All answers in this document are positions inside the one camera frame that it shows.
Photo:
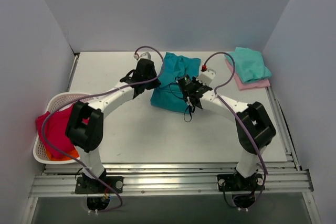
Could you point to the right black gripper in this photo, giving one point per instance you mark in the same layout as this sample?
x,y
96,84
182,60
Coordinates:
x,y
191,94

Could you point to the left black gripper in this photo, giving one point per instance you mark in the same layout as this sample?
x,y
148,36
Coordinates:
x,y
150,77

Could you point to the teal t shirt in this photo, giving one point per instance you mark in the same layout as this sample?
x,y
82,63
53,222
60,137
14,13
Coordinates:
x,y
168,95

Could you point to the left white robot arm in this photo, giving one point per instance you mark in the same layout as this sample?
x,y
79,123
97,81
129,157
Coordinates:
x,y
86,121

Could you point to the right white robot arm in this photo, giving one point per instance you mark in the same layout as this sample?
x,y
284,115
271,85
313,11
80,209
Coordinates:
x,y
255,129

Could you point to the folded mint green t shirt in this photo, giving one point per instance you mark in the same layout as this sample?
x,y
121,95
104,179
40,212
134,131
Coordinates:
x,y
249,65

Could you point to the folded pink t shirt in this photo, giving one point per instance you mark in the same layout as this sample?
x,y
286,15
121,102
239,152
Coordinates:
x,y
261,83

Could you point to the white plastic laundry basket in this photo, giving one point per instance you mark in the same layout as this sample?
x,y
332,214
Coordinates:
x,y
60,100

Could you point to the crimson red t shirt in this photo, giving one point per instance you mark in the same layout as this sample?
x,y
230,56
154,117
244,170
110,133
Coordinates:
x,y
55,131

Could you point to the orange t shirt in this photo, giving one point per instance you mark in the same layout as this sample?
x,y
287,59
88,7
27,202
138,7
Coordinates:
x,y
73,153

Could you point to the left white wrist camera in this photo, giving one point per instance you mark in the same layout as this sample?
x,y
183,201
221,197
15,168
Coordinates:
x,y
144,55

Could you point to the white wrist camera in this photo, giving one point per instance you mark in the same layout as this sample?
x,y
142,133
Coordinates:
x,y
206,75
144,55

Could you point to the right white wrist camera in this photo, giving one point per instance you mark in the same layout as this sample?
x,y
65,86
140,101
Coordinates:
x,y
206,75

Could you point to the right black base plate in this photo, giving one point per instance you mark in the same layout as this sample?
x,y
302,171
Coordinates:
x,y
236,182

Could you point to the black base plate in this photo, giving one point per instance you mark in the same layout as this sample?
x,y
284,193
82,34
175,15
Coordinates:
x,y
85,185
236,182

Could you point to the aluminium rail frame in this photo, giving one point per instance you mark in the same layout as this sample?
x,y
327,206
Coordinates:
x,y
158,153

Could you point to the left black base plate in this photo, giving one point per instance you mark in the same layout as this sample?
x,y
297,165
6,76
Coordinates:
x,y
85,185

